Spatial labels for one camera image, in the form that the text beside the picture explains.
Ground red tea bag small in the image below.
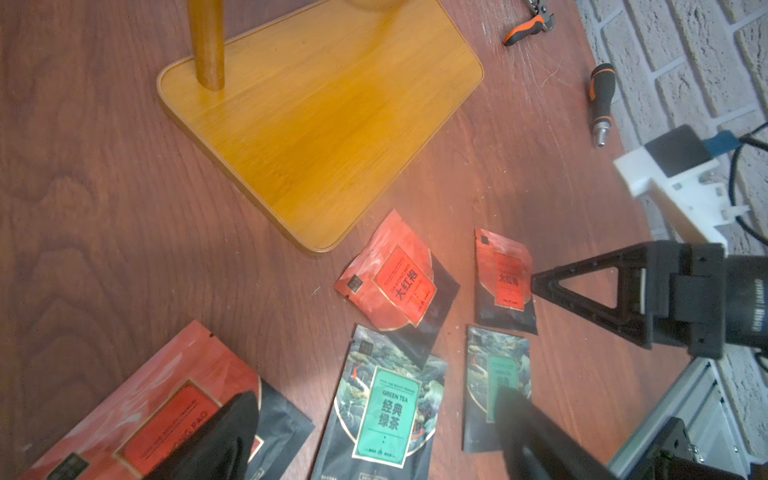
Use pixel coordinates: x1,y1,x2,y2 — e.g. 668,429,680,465
474,227,537,335

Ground green tea bag left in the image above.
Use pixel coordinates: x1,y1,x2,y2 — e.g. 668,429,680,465
311,325,447,479

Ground red tea bag large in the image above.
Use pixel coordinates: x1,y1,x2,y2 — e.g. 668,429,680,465
23,321,314,479

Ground yellow wooden two-tier shelf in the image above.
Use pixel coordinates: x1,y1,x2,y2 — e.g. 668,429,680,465
156,1,484,253

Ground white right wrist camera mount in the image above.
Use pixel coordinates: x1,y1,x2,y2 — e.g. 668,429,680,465
614,125,750,247

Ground green tea bag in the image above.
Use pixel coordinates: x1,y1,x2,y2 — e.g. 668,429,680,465
462,326,532,453
311,325,447,479

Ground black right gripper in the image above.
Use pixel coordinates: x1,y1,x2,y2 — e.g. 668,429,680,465
531,241,767,359

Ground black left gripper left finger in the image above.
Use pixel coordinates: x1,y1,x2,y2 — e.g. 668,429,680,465
145,391,259,479

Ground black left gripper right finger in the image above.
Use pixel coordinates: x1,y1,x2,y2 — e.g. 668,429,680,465
494,387,615,479

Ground aluminium frame rail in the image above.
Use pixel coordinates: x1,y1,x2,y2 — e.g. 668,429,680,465
608,358,767,479

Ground green tea bag right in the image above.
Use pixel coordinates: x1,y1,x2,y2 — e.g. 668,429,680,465
462,326,532,453

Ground black camera cable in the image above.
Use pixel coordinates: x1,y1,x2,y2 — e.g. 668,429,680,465
728,122,768,247

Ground black orange screwdriver handle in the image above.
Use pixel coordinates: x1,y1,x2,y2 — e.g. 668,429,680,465
588,62,616,148

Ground orange black pliers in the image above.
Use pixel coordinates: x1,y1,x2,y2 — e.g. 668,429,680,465
503,0,555,46

